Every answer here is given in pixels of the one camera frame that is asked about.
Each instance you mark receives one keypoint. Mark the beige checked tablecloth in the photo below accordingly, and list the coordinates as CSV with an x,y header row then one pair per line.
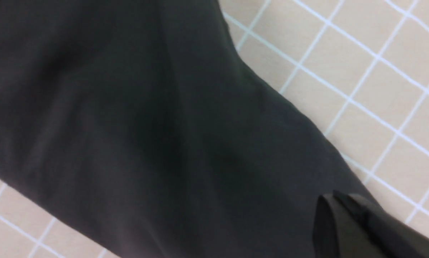
x,y
321,57

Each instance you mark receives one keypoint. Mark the dark gray long-sleeve top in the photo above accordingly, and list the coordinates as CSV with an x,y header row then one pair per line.
x,y
136,123

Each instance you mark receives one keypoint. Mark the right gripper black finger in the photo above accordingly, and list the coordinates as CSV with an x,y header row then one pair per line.
x,y
350,226

